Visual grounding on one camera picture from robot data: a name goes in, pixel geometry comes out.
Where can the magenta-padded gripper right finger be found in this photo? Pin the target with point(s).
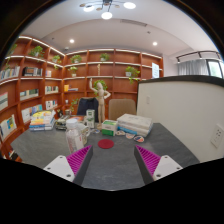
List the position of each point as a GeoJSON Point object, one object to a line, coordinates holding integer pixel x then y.
{"type": "Point", "coordinates": [165, 165]}

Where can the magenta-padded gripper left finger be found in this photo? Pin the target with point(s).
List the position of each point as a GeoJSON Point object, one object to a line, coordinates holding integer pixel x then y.
{"type": "Point", "coordinates": [60, 166]}

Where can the clear plastic water bottle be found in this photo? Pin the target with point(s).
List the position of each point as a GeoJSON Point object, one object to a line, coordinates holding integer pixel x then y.
{"type": "Point", "coordinates": [74, 138]}

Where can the round printed badge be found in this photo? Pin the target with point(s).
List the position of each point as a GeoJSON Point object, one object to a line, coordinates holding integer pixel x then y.
{"type": "Point", "coordinates": [130, 136]}
{"type": "Point", "coordinates": [120, 133]}
{"type": "Point", "coordinates": [139, 139]}

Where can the stack of dark books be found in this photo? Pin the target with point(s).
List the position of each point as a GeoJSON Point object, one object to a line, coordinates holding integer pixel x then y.
{"type": "Point", "coordinates": [61, 123]}

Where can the stack of colourful books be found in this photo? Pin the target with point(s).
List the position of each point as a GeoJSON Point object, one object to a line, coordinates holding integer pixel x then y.
{"type": "Point", "coordinates": [41, 120]}

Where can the round blue badge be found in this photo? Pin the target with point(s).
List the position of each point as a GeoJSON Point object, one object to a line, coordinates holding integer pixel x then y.
{"type": "Point", "coordinates": [95, 131]}

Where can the flat round red coaster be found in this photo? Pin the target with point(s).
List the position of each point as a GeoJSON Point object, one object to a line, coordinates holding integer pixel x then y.
{"type": "Point", "coordinates": [105, 144]}

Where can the stack of white books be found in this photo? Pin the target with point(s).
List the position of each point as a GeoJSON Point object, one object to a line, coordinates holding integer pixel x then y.
{"type": "Point", "coordinates": [135, 124]}

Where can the tall white green carton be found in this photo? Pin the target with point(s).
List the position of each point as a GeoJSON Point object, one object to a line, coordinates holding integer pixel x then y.
{"type": "Point", "coordinates": [90, 118]}

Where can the green and white box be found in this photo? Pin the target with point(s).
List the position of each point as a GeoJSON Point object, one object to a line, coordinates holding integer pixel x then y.
{"type": "Point", "coordinates": [109, 127]}

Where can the chair with dark jacket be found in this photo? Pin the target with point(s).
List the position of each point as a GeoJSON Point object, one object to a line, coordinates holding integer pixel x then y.
{"type": "Point", "coordinates": [86, 106]}

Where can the tan upholstered chair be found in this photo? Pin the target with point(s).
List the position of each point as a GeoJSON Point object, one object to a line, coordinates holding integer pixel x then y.
{"type": "Point", "coordinates": [121, 107]}

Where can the grey curtain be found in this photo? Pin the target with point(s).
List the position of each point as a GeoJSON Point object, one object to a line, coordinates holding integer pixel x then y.
{"type": "Point", "coordinates": [193, 67]}

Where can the red wooden shelf unit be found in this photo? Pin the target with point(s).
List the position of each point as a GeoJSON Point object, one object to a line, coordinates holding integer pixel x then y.
{"type": "Point", "coordinates": [116, 70]}

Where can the window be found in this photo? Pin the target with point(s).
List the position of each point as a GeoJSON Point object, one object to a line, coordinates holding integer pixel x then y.
{"type": "Point", "coordinates": [215, 69]}

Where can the recessed ceiling spotlight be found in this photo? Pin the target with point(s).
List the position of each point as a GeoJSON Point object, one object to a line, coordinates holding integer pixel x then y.
{"type": "Point", "coordinates": [71, 41]}
{"type": "Point", "coordinates": [154, 43]}

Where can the ceiling air vent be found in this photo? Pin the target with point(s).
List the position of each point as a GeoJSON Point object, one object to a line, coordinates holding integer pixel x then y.
{"type": "Point", "coordinates": [133, 22]}

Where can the multi-bulb ceiling lamp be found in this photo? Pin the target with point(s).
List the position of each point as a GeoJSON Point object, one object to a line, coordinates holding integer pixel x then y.
{"type": "Point", "coordinates": [106, 15]}

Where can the white wall socket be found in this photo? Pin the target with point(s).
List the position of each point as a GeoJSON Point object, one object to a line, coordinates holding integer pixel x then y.
{"type": "Point", "coordinates": [217, 135]}

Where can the white wall switch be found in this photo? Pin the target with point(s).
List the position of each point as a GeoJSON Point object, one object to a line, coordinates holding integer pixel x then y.
{"type": "Point", "coordinates": [148, 100]}

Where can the black curtain rail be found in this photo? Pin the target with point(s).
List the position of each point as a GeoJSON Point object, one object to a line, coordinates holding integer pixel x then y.
{"type": "Point", "coordinates": [198, 53]}

